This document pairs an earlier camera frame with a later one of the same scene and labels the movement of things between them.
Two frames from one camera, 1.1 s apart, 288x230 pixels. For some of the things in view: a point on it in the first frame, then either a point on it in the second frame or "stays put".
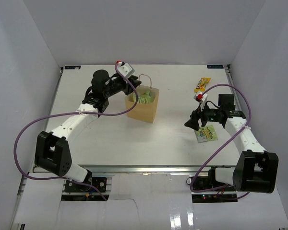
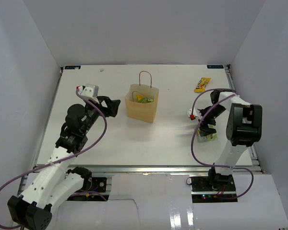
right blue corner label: x=215 y=66 stays put
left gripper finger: x=133 y=79 → x=112 y=106
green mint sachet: x=206 y=133 stays put
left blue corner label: x=72 y=67 stays put
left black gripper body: x=116 y=86 → x=93 y=112
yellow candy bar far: x=201 y=86 stays put
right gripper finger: x=193 y=123 → x=206 y=131
